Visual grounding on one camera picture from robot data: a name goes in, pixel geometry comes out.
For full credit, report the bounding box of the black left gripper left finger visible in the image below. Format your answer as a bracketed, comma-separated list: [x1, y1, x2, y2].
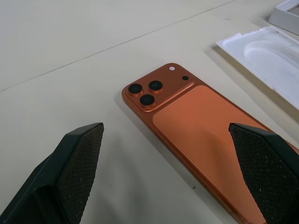
[0, 122, 104, 224]

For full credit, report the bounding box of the orange phone box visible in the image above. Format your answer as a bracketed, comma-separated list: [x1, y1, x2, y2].
[268, 0, 299, 36]

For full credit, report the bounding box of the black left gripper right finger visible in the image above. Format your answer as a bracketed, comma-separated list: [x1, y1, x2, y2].
[228, 122, 299, 224]

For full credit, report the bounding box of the white moulded box tray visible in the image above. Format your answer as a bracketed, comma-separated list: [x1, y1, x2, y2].
[213, 25, 299, 116]

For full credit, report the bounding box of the orange smartphone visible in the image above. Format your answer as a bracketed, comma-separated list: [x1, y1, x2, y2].
[121, 62, 299, 224]

